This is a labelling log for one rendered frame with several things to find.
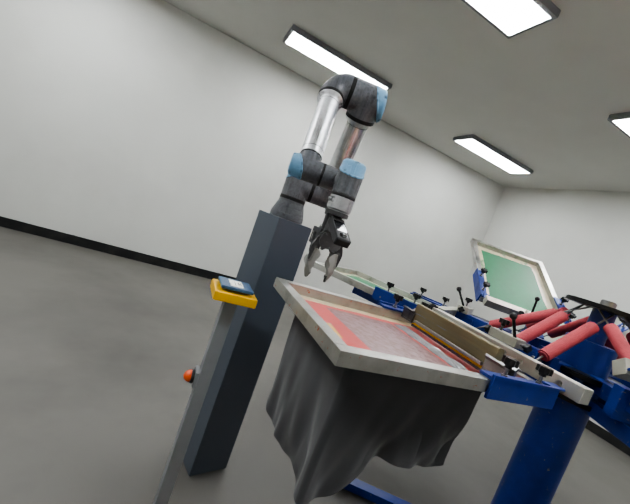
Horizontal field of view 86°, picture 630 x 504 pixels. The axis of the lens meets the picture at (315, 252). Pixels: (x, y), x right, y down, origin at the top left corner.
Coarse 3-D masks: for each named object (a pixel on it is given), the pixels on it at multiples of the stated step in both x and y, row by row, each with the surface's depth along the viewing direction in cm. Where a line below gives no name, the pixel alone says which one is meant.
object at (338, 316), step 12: (324, 312) 115; (336, 312) 121; (348, 312) 128; (348, 324) 111; (360, 324) 116; (372, 324) 123; (384, 324) 130; (396, 336) 118; (408, 336) 124; (444, 348) 126
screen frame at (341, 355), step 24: (288, 288) 115; (312, 288) 130; (312, 312) 96; (384, 312) 143; (312, 336) 87; (336, 336) 82; (336, 360) 74; (360, 360) 76; (384, 360) 78; (408, 360) 84; (456, 384) 88; (480, 384) 92
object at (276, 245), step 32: (256, 224) 151; (288, 224) 142; (256, 256) 145; (288, 256) 146; (256, 288) 141; (256, 320) 146; (224, 352) 148; (256, 352) 151; (224, 384) 145; (224, 416) 150; (192, 448) 151; (224, 448) 156
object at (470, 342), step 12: (420, 312) 139; (432, 312) 133; (432, 324) 131; (444, 324) 126; (456, 324) 122; (444, 336) 124; (456, 336) 120; (468, 336) 116; (468, 348) 114; (480, 348) 110; (492, 348) 107; (480, 360) 109
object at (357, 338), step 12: (336, 324) 106; (348, 336) 98; (360, 336) 102; (372, 336) 107; (384, 336) 112; (372, 348) 95; (384, 348) 99; (396, 348) 103; (408, 348) 108; (420, 348) 114; (420, 360) 100; (432, 360) 104; (456, 360) 115
